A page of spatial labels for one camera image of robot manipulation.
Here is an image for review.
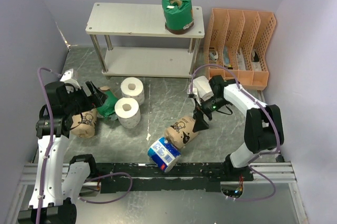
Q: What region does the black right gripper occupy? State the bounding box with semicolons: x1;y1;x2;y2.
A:
192;95;230;132

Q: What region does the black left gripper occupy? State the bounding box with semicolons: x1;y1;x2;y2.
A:
64;80;107;115

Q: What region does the brown cartoon paper roll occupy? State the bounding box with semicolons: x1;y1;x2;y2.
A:
164;116;199;149

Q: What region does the white unwrapped loose-end roll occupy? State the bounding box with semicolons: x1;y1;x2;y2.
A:
193;76;214;104

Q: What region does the green paper roll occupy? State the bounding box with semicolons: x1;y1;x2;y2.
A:
162;0;194;35

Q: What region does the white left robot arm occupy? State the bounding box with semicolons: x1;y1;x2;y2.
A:
18;81;107;223

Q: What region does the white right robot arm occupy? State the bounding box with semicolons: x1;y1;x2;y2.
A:
189;75;284;181

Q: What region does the grey two-tier shelf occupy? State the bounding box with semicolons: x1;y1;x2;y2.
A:
85;3;205;78

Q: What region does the green torn wrapped roll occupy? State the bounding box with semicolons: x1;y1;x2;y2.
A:
96;86;118;121

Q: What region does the brown wrapped roll left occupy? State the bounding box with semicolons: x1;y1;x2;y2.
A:
70;108;97;138

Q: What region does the white floral roll front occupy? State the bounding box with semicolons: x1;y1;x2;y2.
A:
114;97;141;129

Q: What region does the blue wrapped paper roll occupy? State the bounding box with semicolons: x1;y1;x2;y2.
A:
147;137;181;173

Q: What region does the orange plastic file organizer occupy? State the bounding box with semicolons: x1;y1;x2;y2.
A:
203;8;276;90

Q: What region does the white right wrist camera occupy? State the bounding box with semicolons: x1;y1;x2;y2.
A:
187;86;199;98

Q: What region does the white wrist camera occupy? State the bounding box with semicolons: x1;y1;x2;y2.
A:
60;68;81;93
187;86;199;98

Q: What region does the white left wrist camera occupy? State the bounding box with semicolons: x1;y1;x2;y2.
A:
60;68;81;93

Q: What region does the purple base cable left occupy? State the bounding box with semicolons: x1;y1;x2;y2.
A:
77;172;133;204

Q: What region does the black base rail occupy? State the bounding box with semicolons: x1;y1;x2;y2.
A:
90;162;253;194

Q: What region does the aluminium frame rail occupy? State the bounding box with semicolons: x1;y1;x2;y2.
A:
18;162;297;186

